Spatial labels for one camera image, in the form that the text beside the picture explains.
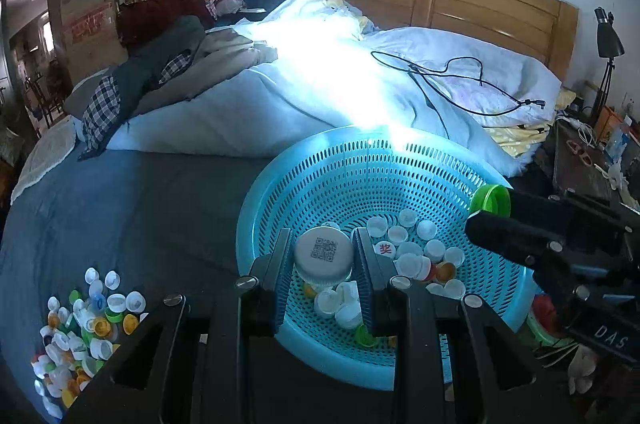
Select grey-blue bed sheet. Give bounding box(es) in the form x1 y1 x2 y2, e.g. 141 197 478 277
0 143 501 424

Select black cable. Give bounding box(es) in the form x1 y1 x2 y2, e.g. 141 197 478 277
369 48 549 118

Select white cloth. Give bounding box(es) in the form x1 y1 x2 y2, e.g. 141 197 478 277
566 345 602 396

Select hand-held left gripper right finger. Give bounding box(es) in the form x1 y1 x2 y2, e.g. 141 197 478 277
352 228 581 424

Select dark red garment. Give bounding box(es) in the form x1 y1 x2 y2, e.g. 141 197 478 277
116 0 212 50

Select green plastic basin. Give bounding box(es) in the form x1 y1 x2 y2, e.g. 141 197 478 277
527 293 576 349

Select pile of colourful caps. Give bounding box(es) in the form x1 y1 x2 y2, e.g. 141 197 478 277
29 265 149 421

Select blue perforated plastic basket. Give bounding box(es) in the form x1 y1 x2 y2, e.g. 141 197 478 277
235 125 539 393

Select dark wooden nightstand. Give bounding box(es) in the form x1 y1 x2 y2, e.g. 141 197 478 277
534 113 640 207

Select black desk lamp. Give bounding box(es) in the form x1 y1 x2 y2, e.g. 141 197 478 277
593 6 627 121

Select green bottle cap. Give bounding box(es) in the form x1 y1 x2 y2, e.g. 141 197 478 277
469 184 512 219

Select red scissors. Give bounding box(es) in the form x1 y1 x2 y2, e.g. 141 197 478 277
566 140 594 168

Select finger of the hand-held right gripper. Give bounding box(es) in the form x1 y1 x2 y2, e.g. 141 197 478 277
509 189 627 251
464 210 592 305

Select blue and white packet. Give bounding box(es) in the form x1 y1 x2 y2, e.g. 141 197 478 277
604 123 632 161

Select white duvet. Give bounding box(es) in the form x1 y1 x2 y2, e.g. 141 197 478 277
106 0 564 175

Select heap of mostly pale caps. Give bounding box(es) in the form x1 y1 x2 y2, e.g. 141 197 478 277
301 208 469 348

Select cardboard box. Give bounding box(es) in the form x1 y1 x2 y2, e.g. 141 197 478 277
59 0 127 85

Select wooden headboard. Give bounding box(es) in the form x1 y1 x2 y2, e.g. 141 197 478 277
331 0 581 80

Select white printed bottle cap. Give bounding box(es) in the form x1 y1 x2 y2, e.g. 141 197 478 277
292 226 355 291

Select dark wooden chair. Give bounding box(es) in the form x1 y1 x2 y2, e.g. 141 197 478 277
24 72 57 131

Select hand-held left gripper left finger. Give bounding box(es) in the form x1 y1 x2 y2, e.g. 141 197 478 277
65 228 293 424

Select yellow patterned sheet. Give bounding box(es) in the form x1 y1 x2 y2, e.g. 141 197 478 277
486 88 577 161

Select white fuzzy towel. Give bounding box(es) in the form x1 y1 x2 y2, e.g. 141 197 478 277
9 118 77 205

